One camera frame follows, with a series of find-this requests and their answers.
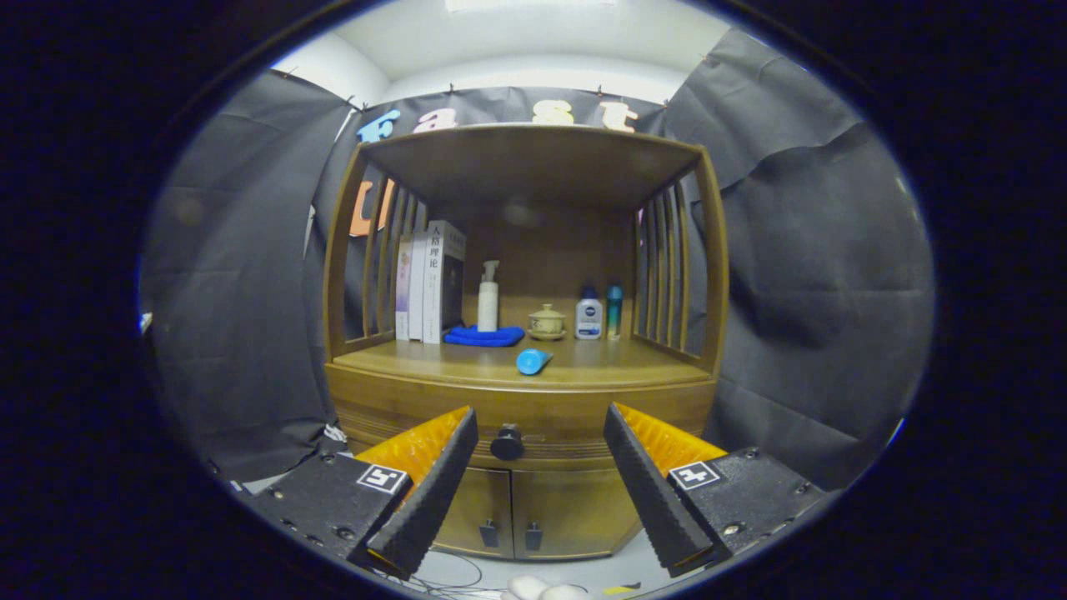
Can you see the thin white book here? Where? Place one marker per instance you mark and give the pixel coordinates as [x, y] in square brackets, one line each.
[417, 292]

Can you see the thick grey white book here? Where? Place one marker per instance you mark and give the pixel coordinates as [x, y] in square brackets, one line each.
[433, 287]

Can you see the wooden drawer with black knob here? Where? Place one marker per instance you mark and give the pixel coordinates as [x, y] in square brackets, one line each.
[550, 412]

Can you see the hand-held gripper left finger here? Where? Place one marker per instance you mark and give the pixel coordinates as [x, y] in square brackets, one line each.
[433, 500]

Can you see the white lotion bottle blue cap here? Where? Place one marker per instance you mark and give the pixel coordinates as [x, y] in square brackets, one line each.
[588, 321]

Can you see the yellow tape piece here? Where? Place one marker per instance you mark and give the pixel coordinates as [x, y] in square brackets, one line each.
[621, 588]

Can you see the narrow wooden cabinet door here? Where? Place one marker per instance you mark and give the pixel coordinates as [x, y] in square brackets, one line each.
[479, 508]

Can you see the blue white cosmetic tube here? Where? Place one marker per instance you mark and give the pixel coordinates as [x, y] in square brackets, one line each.
[532, 362]

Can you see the white pump bottle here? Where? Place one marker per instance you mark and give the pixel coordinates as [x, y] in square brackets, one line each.
[488, 308]

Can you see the wooden cabinet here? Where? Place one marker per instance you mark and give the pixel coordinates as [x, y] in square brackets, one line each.
[550, 250]

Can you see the wooden countertop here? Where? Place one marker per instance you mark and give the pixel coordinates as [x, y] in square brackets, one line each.
[600, 367]

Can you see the blue folded cloth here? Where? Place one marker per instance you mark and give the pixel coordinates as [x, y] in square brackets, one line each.
[483, 337]

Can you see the beige lidded teacup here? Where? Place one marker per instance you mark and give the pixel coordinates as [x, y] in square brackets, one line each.
[547, 322]

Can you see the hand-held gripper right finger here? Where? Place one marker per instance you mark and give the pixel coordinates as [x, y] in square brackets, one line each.
[650, 492]

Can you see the wide wooden cabinet door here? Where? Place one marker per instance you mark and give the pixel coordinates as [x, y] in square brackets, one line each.
[575, 508]

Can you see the thin purple book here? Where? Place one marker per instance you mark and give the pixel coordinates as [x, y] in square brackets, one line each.
[403, 292]

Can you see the slim teal bottle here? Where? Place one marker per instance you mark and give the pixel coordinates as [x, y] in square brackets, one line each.
[614, 312]

